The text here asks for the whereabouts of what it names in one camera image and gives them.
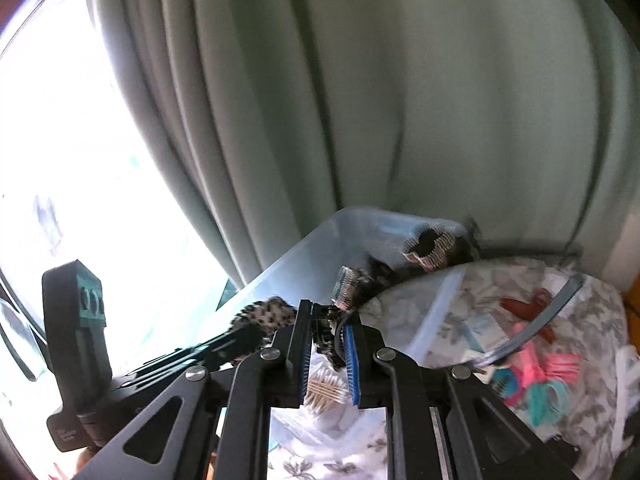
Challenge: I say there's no red-brown hair clip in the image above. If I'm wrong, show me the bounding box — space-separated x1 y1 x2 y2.
500 287 558 342

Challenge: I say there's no pack of cotton swabs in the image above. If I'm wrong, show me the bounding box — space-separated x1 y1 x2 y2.
306 365 351 407

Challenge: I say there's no pink hair claw clip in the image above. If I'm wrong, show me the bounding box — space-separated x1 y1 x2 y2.
505 322 585 407

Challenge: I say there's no grey-green curtain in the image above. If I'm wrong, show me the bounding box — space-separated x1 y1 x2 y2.
85 0 640 288

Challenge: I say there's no clear plastic storage container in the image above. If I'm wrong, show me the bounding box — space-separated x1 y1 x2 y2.
215 205 481 461

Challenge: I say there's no grey floral bed sheet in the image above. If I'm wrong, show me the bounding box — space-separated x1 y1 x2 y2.
270 255 640 480

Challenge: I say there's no small teal hair clip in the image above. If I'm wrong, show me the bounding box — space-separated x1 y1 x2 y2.
492 367 519 397

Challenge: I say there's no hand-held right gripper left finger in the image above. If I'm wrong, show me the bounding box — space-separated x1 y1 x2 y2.
92 300 316 480

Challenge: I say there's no black hair claw clip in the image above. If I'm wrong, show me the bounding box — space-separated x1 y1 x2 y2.
311 304 352 367

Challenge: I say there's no blue headband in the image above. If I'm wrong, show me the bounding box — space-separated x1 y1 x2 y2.
470 274 586 367

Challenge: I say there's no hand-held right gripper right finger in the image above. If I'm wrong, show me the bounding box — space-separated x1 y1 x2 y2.
342 311 576 480

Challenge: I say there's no light blue small packet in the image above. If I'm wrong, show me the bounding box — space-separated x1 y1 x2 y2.
450 320 501 356

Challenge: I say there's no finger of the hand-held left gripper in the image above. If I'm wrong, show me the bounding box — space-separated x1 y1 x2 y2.
112 324 275 395

